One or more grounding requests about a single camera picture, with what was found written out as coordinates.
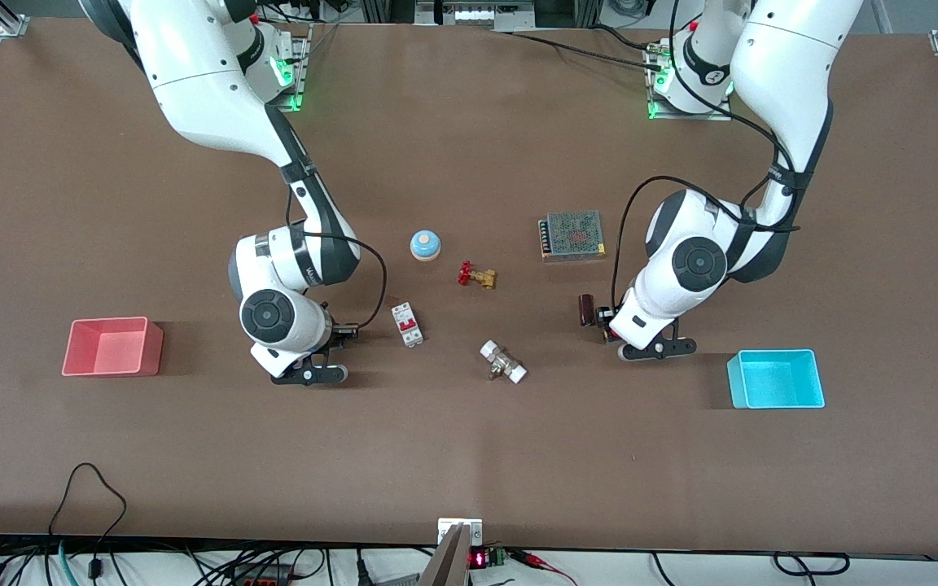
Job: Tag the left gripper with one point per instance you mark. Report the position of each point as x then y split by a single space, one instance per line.
604 315

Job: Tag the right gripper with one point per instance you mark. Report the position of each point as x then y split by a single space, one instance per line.
342 331

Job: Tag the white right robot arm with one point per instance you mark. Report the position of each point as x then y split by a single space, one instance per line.
192 73

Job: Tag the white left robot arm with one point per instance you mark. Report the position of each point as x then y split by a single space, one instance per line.
786 65

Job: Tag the dark brown cylinder capacitor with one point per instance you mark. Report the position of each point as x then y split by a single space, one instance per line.
586 310

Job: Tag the white red circuit breaker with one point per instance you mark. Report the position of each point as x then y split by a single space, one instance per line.
407 324

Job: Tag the metal mesh power supply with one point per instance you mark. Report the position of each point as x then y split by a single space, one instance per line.
573 234

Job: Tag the metal fitting white ends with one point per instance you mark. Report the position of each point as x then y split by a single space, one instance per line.
503 363

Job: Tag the blue dome button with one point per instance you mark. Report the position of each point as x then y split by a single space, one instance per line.
425 244

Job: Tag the cyan plastic box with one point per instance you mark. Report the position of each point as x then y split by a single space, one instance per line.
777 381

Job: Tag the pink plastic box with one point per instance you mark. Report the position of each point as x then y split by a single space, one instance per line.
111 348

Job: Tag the red digit display module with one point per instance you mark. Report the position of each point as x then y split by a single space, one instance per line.
481 558

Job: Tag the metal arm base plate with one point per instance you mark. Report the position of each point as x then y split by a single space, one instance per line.
298 81
656 110

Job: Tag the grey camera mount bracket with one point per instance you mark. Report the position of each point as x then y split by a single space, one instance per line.
454 553

